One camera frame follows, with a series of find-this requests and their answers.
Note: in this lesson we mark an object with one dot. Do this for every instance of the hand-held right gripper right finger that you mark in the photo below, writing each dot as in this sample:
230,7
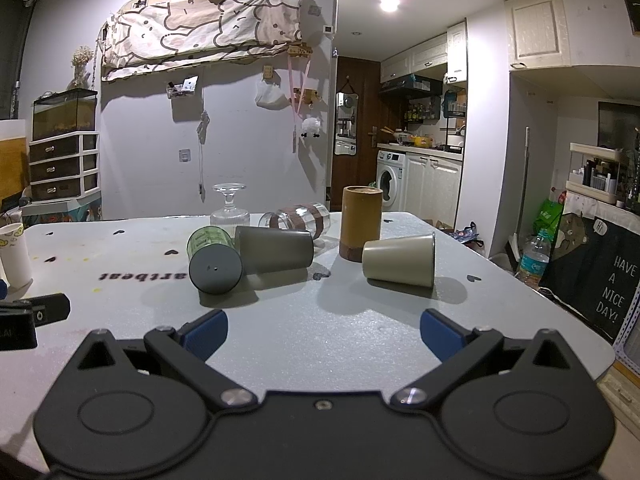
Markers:
441,334

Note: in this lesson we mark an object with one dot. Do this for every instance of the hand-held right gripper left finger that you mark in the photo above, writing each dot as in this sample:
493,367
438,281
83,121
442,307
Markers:
206,334

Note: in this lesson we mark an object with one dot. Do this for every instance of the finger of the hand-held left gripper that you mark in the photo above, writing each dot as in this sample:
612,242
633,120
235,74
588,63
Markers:
50,308

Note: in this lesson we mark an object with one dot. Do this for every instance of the beige cup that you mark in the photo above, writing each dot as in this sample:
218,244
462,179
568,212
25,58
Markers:
400,260

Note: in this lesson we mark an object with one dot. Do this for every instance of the white paper cup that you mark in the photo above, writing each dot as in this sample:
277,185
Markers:
14,260

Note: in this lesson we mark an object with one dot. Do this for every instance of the green cup with dark base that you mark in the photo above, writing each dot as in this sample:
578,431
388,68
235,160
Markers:
215,267

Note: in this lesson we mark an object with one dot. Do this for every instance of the grey cup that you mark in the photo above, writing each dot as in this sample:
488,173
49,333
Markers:
272,249

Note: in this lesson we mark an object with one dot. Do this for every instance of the brown bamboo cup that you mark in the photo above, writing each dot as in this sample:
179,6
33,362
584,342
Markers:
360,220

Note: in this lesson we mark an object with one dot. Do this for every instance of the glass cup with brown bands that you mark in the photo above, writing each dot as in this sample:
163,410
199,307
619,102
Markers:
300,219

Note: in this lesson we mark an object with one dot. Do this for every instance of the plastic water bottle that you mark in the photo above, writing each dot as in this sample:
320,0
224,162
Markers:
534,260

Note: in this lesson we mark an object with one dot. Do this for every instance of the clear stemmed glass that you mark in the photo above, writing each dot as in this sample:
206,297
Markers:
229,215

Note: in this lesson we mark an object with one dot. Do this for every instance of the white drawer unit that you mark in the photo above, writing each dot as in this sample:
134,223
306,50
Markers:
62,167

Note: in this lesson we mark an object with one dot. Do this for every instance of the cream lower kitchen cabinets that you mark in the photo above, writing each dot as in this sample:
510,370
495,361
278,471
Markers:
434,190

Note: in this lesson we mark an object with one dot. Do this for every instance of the cream kitchen cabinets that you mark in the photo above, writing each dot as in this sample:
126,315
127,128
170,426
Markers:
434,190
425,57

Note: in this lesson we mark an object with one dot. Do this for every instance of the yellow board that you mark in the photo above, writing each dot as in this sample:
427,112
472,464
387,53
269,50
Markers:
11,160

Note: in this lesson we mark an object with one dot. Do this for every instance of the green bag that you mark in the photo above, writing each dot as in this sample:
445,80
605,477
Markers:
549,220

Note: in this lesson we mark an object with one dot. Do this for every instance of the white washing machine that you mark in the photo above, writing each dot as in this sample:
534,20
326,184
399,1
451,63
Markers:
391,180

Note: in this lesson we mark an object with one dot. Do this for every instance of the black lettered sign board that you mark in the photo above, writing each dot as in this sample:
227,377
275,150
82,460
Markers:
595,280

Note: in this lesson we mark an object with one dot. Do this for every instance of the cat printed cloth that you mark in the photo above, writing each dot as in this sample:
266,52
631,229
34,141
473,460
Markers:
575,225

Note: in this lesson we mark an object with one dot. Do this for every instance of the glass fish tank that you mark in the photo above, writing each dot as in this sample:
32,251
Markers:
65,115

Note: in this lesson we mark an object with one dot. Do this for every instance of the white organizer with bottles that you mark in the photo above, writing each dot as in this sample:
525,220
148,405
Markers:
597,175

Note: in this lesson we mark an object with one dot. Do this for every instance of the white plush sheep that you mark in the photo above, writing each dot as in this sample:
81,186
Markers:
312,126

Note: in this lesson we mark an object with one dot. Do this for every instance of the dark wooden door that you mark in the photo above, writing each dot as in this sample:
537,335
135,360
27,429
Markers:
367,105

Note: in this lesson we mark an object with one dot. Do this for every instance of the pink ribbon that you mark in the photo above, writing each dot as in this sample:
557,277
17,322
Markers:
295,105

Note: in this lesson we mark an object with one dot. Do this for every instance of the white hanging face mask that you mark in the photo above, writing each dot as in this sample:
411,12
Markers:
270,95

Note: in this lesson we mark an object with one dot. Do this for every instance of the dried flowers in vase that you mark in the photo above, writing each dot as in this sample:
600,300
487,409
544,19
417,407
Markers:
82,62

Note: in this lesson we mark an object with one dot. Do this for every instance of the black range hood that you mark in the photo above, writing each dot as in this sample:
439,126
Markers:
410,86

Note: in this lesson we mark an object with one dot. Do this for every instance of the dark framed screen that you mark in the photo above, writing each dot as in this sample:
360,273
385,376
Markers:
619,125

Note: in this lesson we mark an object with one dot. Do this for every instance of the cream upper kitchen cabinets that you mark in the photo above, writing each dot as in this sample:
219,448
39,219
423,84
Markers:
425,57

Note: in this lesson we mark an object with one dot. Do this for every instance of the printed blanket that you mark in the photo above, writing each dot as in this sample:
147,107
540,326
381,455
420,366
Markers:
200,25

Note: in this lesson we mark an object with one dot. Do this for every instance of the round ceiling light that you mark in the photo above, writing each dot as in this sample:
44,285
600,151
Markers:
389,3

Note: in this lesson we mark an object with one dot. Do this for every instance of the wall mirror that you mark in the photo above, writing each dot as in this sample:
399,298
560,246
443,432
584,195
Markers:
346,125

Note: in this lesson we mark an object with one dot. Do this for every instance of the cream wall cabinet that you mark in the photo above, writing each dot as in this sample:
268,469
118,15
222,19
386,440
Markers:
540,25

